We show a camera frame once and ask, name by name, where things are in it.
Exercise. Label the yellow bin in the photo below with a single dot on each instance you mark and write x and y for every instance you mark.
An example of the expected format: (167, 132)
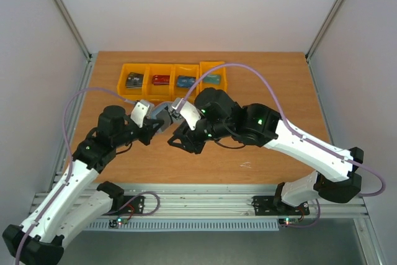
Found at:
(183, 70)
(207, 65)
(132, 94)
(158, 93)

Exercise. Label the left green circuit board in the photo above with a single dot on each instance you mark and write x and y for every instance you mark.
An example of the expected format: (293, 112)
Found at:
(117, 223)

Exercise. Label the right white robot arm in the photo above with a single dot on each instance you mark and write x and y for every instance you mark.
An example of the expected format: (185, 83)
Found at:
(334, 177)

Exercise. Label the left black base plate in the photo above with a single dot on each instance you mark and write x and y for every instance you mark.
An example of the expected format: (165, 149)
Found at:
(133, 205)

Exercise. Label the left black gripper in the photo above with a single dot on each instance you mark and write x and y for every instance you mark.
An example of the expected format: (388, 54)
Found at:
(149, 124)

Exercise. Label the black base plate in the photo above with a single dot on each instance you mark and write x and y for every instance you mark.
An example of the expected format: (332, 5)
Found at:
(270, 205)
(133, 205)

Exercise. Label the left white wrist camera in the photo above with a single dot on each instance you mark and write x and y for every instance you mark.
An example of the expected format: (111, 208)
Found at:
(141, 110)

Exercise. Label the teal card stack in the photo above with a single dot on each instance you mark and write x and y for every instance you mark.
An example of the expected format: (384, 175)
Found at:
(212, 79)

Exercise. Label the right green circuit board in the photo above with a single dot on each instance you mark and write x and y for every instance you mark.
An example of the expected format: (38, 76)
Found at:
(289, 221)

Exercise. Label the blue card stack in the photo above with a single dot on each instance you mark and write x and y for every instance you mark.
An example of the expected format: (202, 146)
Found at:
(185, 81)

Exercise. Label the red card stack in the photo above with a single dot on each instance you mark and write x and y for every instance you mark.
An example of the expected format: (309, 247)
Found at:
(160, 80)

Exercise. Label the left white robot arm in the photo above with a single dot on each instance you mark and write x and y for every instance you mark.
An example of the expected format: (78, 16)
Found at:
(43, 236)

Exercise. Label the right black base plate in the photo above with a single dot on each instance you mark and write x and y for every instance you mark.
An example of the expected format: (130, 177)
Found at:
(270, 205)

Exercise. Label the grey slotted cable duct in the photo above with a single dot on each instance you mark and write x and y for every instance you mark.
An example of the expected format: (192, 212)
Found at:
(146, 225)

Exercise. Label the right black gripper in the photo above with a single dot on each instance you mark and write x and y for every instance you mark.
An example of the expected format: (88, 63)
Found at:
(188, 135)

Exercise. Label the green circuit board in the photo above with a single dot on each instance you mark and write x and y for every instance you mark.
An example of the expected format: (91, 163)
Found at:
(289, 221)
(117, 223)

